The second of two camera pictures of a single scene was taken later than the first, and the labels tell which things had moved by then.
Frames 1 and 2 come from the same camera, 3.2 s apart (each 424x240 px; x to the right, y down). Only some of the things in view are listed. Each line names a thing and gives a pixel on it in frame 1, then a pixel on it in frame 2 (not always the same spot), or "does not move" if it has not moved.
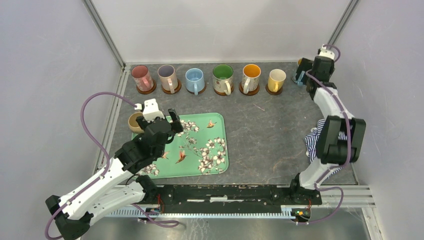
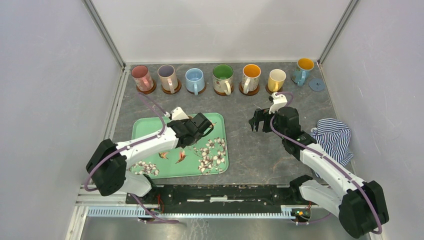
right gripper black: [331, 70] → [260, 115]
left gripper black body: [143, 122] → [196, 139]
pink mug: [142, 79] does not move
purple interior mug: [168, 77] does not move
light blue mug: [195, 81] does not move
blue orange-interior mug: [304, 65] does not move
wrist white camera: [324, 52] → [279, 100]
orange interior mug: [251, 77] does not move
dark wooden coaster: [268, 90] does not move
